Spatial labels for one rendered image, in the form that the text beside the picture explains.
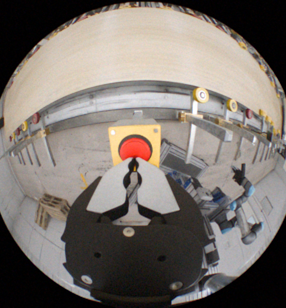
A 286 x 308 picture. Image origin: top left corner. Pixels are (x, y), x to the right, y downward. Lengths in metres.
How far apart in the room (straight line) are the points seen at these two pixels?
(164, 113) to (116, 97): 0.34
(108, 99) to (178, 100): 0.48
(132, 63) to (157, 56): 0.12
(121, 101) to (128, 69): 0.32
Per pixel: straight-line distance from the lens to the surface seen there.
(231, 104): 0.68
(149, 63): 0.50
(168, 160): 1.38
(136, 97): 0.74
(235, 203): 0.88
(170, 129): 1.45
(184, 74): 0.52
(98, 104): 0.79
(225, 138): 0.33
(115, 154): 0.15
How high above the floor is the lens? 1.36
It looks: 62 degrees down
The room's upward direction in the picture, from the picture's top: 175 degrees clockwise
